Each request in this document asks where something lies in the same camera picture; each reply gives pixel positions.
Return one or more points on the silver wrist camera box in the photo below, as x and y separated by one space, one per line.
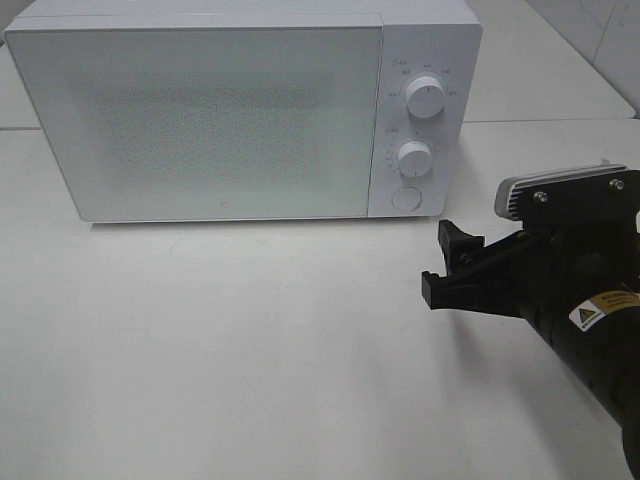
514 191

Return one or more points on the white microwave oven body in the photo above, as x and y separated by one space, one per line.
437 37

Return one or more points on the upper white rotary knob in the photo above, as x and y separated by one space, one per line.
424 96

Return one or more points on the white microwave door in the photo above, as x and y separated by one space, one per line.
190 125

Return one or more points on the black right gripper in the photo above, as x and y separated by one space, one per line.
571 271

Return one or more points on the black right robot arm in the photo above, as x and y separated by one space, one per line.
611 373

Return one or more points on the white rotary knob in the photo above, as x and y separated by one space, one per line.
414 159
424 96

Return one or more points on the lower white rotary knob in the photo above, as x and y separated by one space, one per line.
414 159

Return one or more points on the round white door button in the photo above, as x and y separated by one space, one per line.
406 199

